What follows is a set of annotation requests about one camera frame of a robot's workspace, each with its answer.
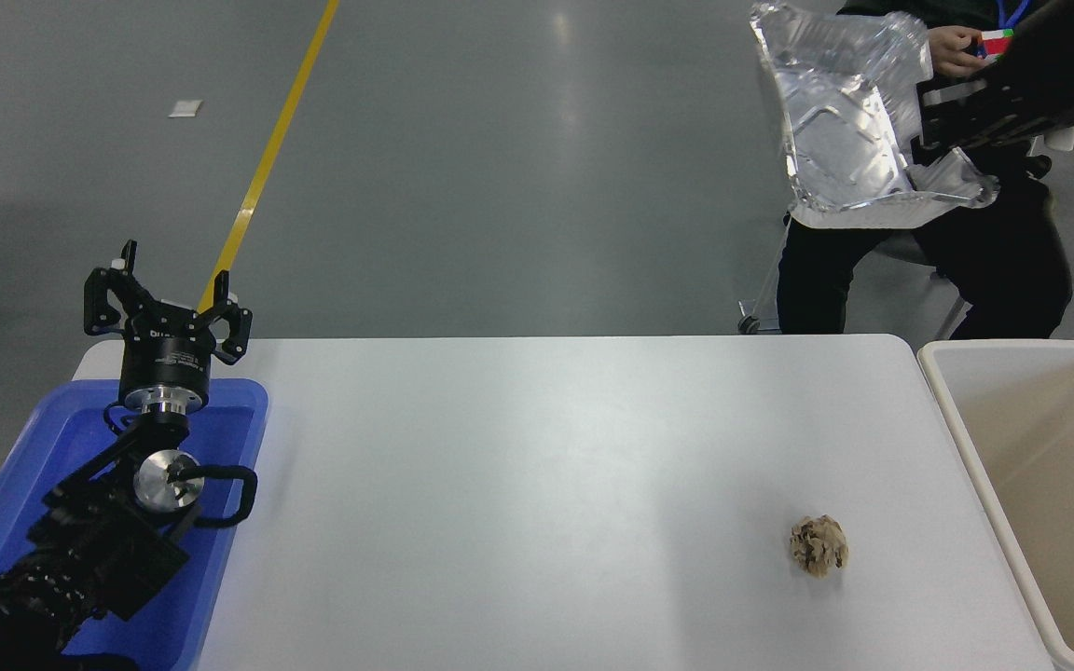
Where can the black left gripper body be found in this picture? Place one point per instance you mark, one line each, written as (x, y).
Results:
(167, 359)

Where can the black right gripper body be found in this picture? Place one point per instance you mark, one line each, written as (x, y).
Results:
(1068, 70)

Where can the colourful puzzle cube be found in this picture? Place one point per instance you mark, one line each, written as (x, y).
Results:
(996, 44)

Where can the silver foil tray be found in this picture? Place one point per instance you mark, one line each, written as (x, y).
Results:
(835, 121)

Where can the person's right hand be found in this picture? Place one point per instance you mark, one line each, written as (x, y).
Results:
(952, 48)

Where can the person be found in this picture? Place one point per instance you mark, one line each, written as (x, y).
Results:
(1003, 242)

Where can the blue plastic tray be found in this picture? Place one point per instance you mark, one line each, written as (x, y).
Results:
(43, 438)

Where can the white paper scrap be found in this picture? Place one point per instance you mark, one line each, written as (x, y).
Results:
(185, 109)

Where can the large pale bin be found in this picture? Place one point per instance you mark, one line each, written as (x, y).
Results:
(1059, 485)

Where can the crumpled tan paper ball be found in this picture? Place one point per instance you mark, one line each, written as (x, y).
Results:
(819, 546)

